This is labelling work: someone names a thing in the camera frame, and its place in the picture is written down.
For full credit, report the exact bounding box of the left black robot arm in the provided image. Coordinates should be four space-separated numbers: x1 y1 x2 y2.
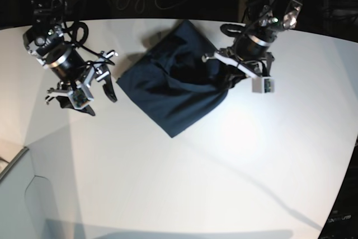
202 0 304 93

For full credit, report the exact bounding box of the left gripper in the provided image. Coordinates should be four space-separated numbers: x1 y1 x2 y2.
201 31 275 90

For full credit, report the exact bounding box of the dark blue t-shirt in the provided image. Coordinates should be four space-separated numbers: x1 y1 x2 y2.
117 20 229 138

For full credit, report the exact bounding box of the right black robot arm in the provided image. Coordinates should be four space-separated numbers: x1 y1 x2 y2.
23 0 117 116

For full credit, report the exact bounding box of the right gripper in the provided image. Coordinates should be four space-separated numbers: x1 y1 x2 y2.
44 45 119 117

